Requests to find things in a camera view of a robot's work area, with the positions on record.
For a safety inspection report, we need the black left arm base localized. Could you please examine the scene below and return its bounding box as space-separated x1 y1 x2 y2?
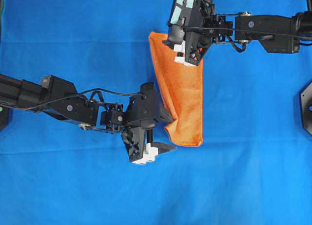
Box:
0 105 11 131

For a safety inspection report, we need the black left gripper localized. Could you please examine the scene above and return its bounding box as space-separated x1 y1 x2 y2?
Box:
121 82 176 165

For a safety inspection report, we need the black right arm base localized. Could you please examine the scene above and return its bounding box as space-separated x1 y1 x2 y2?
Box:
300 82 312 135

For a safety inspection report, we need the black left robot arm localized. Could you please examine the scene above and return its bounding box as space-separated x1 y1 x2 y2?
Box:
0 75 176 165

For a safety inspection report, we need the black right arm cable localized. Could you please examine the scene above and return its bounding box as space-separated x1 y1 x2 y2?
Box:
182 25 312 53

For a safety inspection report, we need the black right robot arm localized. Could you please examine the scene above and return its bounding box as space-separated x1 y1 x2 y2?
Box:
149 0 312 147

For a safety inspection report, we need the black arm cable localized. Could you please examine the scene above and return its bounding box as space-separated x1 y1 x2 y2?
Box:
23 88 147 112
182 25 312 53

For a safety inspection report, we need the orange towel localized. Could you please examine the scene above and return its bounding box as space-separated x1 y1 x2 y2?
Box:
149 32 203 147

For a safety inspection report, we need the blue table cloth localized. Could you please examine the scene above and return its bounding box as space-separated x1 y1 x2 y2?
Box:
0 0 312 225

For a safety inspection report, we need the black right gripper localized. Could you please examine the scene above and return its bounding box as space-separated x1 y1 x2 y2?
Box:
162 0 215 66

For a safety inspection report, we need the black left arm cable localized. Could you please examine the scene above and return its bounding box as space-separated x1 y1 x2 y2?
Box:
23 88 147 112

